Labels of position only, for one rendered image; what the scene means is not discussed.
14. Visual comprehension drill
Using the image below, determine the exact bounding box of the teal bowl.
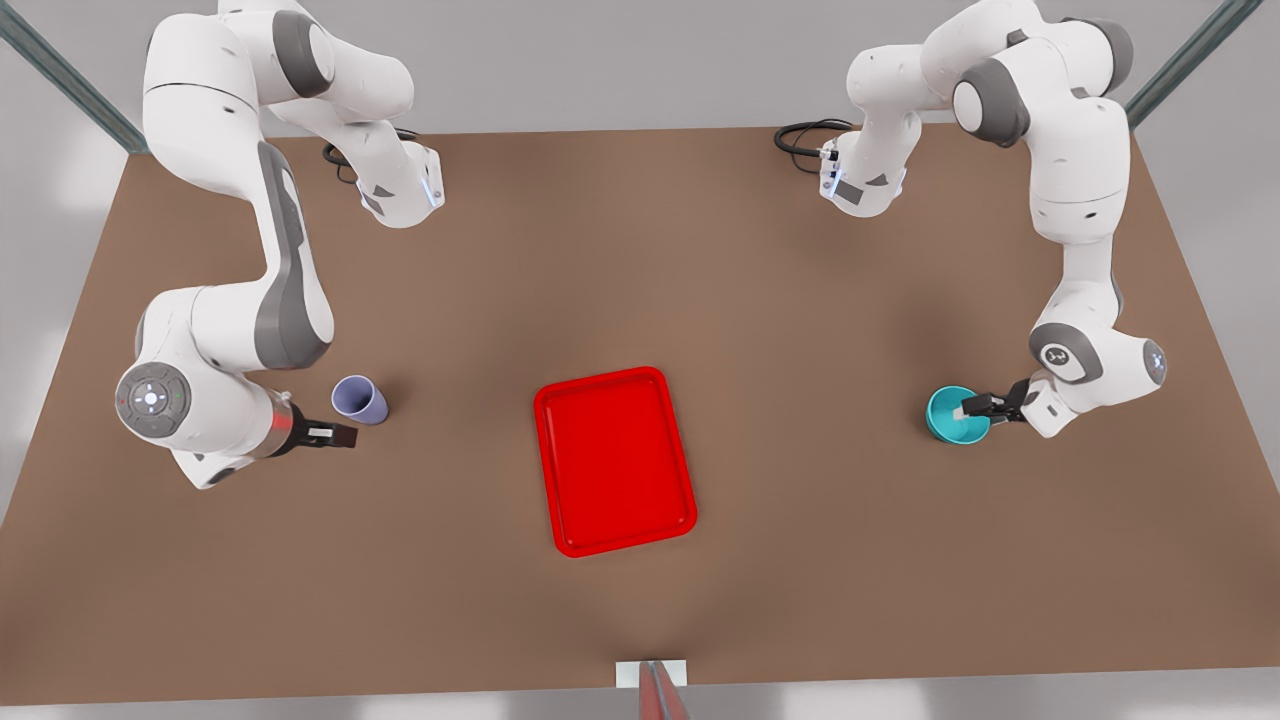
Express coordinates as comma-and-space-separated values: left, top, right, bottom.
925, 386, 992, 446

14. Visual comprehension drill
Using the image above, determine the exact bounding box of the lavender cup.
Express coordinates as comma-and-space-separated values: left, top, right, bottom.
331, 375, 390, 427

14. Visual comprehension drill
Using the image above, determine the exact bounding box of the red tray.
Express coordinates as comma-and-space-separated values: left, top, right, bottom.
533, 366, 699, 559

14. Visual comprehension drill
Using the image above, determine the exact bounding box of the black cable loop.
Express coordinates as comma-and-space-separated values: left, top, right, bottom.
773, 119, 858, 178
321, 127, 422, 187

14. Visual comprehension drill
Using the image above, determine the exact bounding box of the silver frame post with foot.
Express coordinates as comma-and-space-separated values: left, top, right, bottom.
614, 659, 692, 720

